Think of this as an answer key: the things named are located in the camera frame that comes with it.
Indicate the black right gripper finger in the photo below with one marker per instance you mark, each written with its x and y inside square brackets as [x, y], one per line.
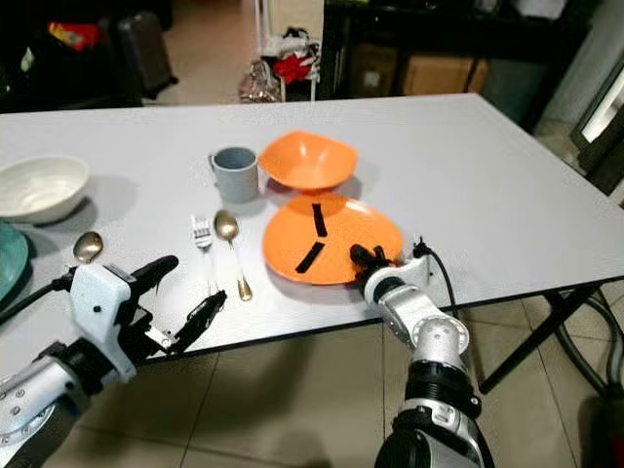
[361, 255]
[384, 257]

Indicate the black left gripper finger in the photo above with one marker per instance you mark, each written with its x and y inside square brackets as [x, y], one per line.
[156, 271]
[203, 318]

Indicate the orange plate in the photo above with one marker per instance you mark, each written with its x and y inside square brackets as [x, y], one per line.
[356, 224]

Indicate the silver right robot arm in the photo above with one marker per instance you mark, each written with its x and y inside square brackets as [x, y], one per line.
[434, 370]

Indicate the short black strip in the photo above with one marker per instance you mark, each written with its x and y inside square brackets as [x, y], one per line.
[319, 219]

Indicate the silver fork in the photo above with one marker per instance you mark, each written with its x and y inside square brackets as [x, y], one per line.
[205, 244]

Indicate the gold spoon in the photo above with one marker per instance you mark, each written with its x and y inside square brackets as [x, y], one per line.
[88, 247]
[232, 244]

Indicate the orange bowl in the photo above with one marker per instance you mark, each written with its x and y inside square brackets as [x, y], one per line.
[307, 161]

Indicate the white bowl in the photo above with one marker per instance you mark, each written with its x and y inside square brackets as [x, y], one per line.
[44, 187]

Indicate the green plate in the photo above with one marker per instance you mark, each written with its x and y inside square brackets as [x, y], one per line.
[12, 261]

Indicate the brown cardboard box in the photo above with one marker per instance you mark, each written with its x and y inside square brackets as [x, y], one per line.
[446, 76]

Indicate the brown patterned bag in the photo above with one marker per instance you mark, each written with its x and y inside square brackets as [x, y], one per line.
[258, 86]

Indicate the red cloth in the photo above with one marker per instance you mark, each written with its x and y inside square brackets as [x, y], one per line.
[294, 68]

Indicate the black low cabinet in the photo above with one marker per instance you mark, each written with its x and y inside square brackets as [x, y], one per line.
[68, 78]

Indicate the black suitcase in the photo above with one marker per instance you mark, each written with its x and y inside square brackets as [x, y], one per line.
[144, 51]

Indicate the white rack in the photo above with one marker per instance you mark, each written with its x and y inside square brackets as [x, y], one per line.
[278, 29]

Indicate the red and yellow packet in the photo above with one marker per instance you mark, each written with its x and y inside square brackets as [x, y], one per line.
[73, 36]

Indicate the dark shelf unit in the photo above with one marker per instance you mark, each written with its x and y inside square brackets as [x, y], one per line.
[526, 49]

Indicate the dark framed screen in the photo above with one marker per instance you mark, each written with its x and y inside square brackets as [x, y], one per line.
[603, 127]

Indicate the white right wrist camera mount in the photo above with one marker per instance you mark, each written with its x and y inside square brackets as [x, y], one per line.
[413, 275]

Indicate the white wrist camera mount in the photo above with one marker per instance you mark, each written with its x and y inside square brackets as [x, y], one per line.
[413, 275]
[105, 317]

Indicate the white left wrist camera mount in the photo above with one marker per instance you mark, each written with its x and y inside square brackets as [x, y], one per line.
[105, 317]

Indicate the black table leg frame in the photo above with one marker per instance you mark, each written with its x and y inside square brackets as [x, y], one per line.
[536, 331]

